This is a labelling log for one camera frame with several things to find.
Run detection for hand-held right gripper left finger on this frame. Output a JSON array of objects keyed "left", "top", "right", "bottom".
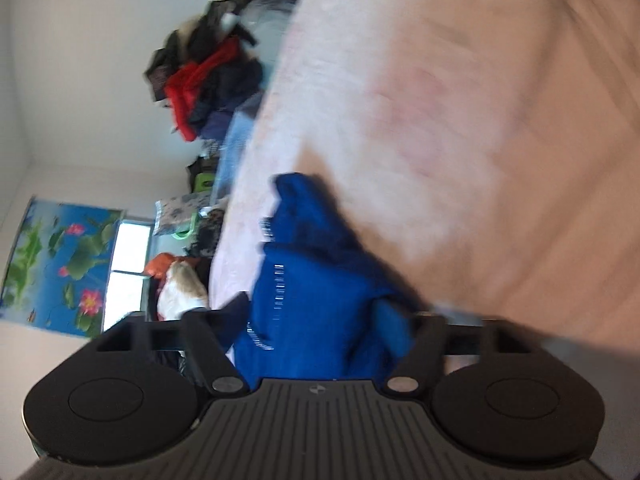
[{"left": 94, "top": 309, "right": 252, "bottom": 399}]

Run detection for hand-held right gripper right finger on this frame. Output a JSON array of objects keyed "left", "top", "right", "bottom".
[{"left": 387, "top": 313, "right": 544, "bottom": 397}]

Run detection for blue pants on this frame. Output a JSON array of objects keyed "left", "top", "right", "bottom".
[{"left": 220, "top": 172, "right": 431, "bottom": 393}]

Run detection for white and orange clothes heap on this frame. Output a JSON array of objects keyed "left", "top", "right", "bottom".
[{"left": 156, "top": 260, "right": 210, "bottom": 322}]

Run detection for pile of dark clothes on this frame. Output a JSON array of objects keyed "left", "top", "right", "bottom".
[{"left": 144, "top": 0, "right": 301, "bottom": 143}]

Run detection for orange cloth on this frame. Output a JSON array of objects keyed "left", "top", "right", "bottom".
[{"left": 142, "top": 253, "right": 188, "bottom": 281}]

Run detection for window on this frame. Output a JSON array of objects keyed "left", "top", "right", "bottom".
[{"left": 101, "top": 219, "right": 153, "bottom": 333}]

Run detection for green plastic stool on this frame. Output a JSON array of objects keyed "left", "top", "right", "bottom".
[{"left": 172, "top": 212, "right": 203, "bottom": 241}]

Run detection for floral pillow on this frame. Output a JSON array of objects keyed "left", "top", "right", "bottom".
[{"left": 154, "top": 194, "right": 228, "bottom": 236}]

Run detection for pink blanket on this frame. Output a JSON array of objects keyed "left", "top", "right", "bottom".
[{"left": 207, "top": 0, "right": 640, "bottom": 356}]

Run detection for red jacket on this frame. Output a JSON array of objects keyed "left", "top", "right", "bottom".
[{"left": 165, "top": 39, "right": 242, "bottom": 143}]

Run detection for lotus wall poster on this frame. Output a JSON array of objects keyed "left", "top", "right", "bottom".
[{"left": 0, "top": 196, "right": 125, "bottom": 338}]

